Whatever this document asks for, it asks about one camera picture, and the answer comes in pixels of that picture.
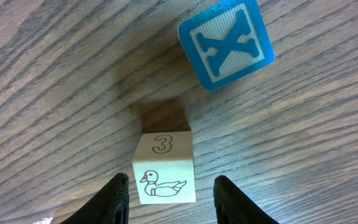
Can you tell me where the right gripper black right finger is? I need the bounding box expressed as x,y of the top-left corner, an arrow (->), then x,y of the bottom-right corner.
213,175 -> 278,224

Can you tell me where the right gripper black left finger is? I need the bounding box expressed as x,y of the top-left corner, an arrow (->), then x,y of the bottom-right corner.
62,173 -> 129,224

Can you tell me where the plain block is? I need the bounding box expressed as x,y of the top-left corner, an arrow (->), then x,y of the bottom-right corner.
132,131 -> 196,204

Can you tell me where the blue X block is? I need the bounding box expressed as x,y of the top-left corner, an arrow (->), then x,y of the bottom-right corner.
178,0 -> 275,91

